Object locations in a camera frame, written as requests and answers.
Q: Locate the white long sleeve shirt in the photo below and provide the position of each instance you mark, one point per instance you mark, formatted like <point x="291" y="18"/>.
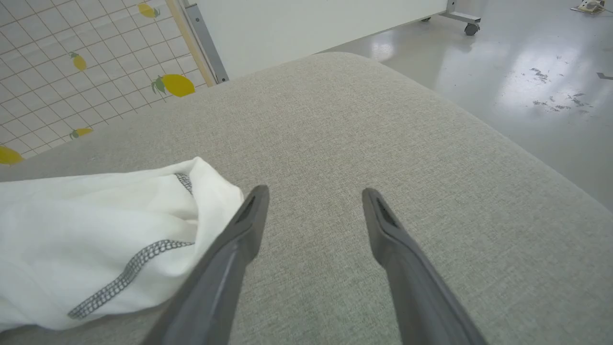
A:
<point x="72" y="230"/>

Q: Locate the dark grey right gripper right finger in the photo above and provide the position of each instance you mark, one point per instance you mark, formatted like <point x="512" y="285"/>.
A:
<point x="416" y="297"/>

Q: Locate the white board on wheeled stand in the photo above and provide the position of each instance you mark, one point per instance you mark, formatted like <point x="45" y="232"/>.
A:
<point x="287" y="28"/>

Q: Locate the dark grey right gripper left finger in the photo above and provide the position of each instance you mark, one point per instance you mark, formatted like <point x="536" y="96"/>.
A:
<point x="215" y="287"/>

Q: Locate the lemon print partition screen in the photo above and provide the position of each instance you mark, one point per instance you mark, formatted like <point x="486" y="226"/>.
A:
<point x="48" y="48"/>

